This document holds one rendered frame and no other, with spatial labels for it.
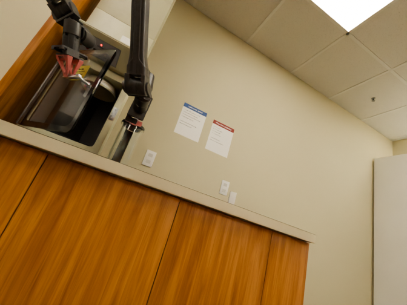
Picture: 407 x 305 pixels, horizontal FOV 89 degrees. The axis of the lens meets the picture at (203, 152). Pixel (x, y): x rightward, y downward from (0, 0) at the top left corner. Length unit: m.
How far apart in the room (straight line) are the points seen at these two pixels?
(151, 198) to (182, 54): 1.43
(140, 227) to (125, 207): 0.08
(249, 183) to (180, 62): 1.18
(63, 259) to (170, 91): 1.31
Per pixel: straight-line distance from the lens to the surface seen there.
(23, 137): 0.79
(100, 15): 1.40
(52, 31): 1.23
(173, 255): 0.82
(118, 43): 1.17
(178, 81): 1.79
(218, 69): 2.03
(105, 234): 0.77
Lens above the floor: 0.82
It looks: 19 degrees up
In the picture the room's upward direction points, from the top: 17 degrees clockwise
